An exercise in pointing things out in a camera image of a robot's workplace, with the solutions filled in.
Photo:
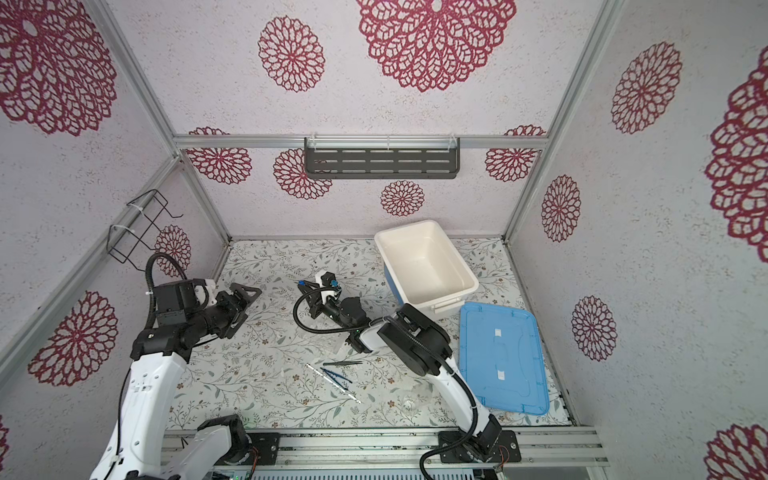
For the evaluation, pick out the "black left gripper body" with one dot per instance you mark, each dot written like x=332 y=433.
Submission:
x=220 y=317

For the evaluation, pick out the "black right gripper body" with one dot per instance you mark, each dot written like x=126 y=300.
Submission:
x=337 y=312

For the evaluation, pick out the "white plastic bin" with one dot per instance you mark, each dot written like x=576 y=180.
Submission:
x=423 y=268

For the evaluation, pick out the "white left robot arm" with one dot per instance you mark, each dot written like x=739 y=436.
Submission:
x=160 y=355

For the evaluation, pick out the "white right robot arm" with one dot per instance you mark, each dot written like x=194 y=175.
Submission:
x=424 y=348

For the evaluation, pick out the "metal tweezers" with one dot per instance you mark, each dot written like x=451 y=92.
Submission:
x=343 y=363

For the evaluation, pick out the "blue plastic bin lid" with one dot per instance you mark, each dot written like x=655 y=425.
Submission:
x=501 y=358

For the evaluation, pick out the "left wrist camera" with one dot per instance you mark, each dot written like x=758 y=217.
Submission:
x=177 y=301

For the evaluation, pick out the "black wire wall rack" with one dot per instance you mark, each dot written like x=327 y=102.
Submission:
x=127 y=237

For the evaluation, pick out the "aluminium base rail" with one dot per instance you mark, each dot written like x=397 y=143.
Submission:
x=395 y=448

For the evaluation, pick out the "dark grey wall shelf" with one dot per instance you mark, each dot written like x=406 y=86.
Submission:
x=386 y=160

